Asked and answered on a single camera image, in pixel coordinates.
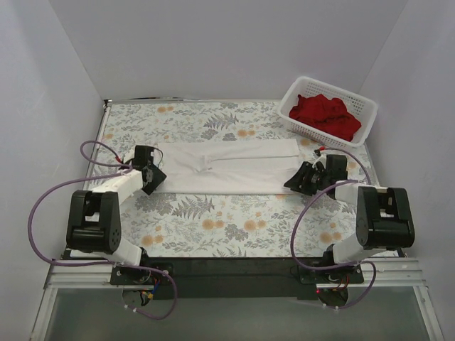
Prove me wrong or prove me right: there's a white t shirt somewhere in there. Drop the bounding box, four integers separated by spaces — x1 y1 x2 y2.
156 139 301 195

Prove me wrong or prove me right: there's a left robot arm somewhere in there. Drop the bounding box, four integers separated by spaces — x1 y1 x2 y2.
66 146 166 284

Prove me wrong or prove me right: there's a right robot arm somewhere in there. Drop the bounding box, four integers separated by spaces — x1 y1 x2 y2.
284 151 415 283

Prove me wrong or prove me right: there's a red t shirt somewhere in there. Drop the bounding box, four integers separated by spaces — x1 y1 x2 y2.
289 94 362 141

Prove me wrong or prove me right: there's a floral patterned table mat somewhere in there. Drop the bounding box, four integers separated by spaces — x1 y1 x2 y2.
70 100 399 259

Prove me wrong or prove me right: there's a white plastic laundry basket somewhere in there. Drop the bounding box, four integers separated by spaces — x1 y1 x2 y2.
277 76 378 149

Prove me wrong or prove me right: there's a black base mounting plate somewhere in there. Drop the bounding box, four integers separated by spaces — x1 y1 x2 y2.
110 257 364 300

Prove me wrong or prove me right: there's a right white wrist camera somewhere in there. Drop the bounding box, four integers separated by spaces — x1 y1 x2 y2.
312 149 327 169

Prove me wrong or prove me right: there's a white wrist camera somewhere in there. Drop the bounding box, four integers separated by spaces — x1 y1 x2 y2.
312 149 327 169
120 148 134 165

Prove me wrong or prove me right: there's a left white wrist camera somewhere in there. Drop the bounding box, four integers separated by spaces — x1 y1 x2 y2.
120 148 134 165

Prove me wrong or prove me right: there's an aluminium frame rail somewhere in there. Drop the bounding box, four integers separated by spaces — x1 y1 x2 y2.
31 256 444 340

